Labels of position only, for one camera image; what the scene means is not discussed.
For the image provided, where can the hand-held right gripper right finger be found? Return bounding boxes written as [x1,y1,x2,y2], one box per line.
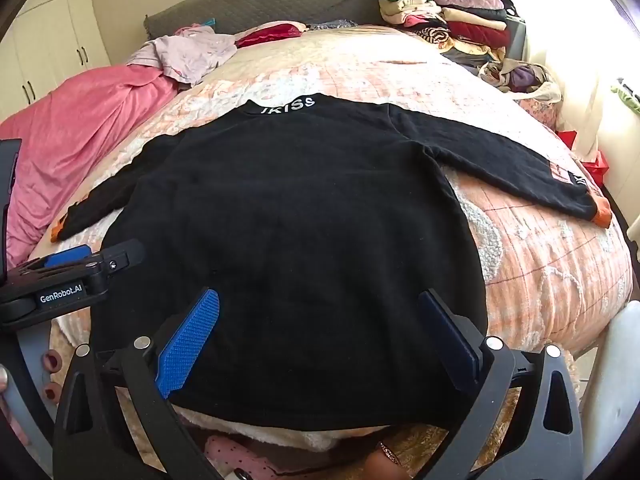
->
[419,289,586,480]

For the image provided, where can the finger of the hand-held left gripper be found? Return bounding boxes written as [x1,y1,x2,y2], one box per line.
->
[42,245,93,269]
[97,238,146,276]

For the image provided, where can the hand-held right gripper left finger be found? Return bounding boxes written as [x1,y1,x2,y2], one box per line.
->
[52,287,228,480]

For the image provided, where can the black long-sleeved sweater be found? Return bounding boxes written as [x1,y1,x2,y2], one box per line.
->
[50,94,613,433]

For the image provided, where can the pile of folded clothes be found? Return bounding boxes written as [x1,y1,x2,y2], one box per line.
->
[377,0,527,68]

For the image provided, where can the person's left hand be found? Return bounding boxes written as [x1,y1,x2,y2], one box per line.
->
[40,349,64,407]

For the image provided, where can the person's right hand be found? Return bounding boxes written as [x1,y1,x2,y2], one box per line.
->
[362,440,417,480]

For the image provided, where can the peach patterned quilt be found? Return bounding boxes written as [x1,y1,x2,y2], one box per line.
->
[27,25,633,361]

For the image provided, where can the pink dotted pants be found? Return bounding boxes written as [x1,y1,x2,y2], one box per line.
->
[202,432,301,480]

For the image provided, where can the pink bed sheet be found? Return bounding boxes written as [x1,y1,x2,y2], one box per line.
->
[0,65,179,271]

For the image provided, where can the beige plush robe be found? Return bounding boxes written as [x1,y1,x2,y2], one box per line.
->
[50,305,581,480]

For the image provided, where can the lavender crumpled garment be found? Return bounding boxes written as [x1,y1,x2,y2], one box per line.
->
[125,27,239,86]

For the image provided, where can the white wardrobe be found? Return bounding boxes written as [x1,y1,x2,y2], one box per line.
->
[0,0,112,122]

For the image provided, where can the red bag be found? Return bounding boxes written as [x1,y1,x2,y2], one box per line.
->
[555,130,611,188]

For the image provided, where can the pink floral cloth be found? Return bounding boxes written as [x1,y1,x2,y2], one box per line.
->
[517,97,559,132]

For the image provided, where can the dark red cloth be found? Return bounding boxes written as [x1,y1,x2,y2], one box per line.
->
[235,21,306,50]

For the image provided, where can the grey quilted headboard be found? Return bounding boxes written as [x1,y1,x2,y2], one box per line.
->
[144,0,392,42]

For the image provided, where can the green cloth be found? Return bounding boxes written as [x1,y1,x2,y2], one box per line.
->
[610,77,640,117]

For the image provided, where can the grey patterned cloth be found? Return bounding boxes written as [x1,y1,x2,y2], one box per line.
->
[307,18,359,31]

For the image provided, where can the cream curtain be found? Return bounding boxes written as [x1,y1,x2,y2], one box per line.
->
[500,0,640,161]

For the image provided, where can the white bed frame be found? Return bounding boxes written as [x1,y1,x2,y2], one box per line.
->
[582,300,640,476]

